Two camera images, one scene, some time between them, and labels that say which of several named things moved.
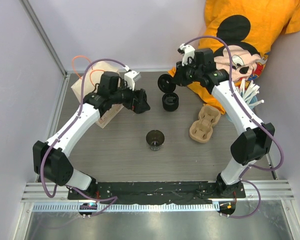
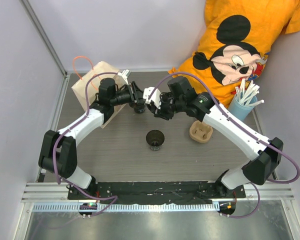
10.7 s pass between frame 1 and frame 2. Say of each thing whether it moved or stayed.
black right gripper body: moved
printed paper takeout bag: stayed
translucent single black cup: stayed
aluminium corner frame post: stayed
